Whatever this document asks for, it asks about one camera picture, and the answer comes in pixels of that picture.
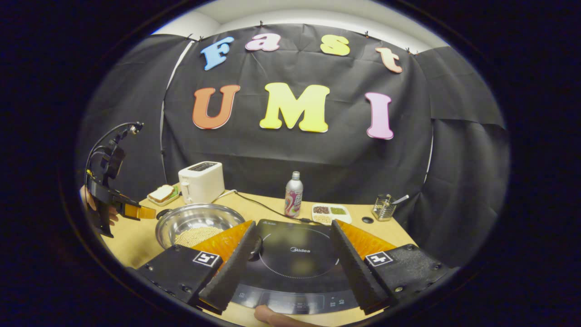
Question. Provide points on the sandwich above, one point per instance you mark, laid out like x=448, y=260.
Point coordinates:
x=161, y=194

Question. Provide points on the silver drink bottle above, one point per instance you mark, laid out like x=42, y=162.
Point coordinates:
x=293, y=195

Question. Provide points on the pile of soybeans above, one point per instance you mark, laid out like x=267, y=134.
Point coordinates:
x=197, y=236

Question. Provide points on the green plate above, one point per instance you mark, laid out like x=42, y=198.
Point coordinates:
x=174, y=196

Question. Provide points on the white tray of beans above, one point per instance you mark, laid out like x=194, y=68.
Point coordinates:
x=331, y=213

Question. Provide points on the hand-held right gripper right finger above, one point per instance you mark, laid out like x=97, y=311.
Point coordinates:
x=358, y=277

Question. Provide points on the metal utensil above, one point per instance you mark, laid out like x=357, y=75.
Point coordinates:
x=401, y=199

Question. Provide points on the stainless steel pot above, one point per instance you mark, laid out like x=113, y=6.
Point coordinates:
x=195, y=218

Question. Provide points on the black induction cooktop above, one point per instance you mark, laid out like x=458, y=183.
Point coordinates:
x=295, y=259

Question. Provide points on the white toaster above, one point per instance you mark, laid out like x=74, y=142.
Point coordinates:
x=202, y=184

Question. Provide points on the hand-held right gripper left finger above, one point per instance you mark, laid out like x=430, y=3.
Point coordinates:
x=231, y=272

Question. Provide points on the black backdrop cloth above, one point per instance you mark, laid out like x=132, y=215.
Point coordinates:
x=317, y=163

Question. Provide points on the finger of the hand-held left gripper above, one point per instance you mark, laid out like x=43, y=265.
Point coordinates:
x=136, y=211

